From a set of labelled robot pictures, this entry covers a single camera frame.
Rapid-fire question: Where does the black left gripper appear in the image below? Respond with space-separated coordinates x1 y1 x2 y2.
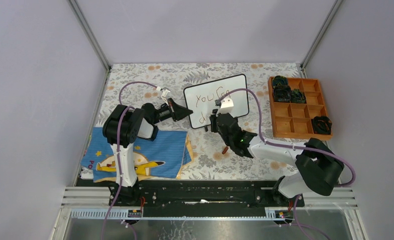
151 97 192 125

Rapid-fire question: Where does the dark red marker cap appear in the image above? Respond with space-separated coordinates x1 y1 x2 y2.
222 146 229 155

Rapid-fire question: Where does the small whiteboard black frame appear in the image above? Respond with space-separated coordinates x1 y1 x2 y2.
183 74 249 129

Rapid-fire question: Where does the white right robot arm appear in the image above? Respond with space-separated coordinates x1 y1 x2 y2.
210 113 344 206

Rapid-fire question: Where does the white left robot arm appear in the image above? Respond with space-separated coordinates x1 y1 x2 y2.
102 98 193 206

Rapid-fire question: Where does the blue Pikachu cloth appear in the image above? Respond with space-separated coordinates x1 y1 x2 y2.
80 127 193 183

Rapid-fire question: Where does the floral patterned table mat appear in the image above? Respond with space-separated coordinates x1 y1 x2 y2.
95 63 309 180

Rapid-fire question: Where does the orange compartment tray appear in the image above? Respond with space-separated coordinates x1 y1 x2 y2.
268 75 333 141

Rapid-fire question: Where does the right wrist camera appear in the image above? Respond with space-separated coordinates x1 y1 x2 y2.
215 96 234 115

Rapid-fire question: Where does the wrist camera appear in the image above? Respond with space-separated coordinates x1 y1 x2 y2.
215 96 234 115
156 86 170 104

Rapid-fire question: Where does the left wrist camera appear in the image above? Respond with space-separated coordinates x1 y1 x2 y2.
156 86 170 104

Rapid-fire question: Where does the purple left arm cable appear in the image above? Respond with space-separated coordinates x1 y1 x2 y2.
100 81 159 240

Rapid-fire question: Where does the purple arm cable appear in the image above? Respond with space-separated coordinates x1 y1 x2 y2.
100 81 159 240
218 88 356 240

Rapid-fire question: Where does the black rolled cable bundle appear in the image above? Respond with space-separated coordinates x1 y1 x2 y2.
311 115 333 136
271 75 289 88
272 84 292 103
290 89 307 104

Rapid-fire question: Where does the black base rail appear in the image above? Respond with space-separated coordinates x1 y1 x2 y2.
109 180 305 218

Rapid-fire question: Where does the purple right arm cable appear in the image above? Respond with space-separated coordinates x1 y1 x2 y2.
218 88 356 240

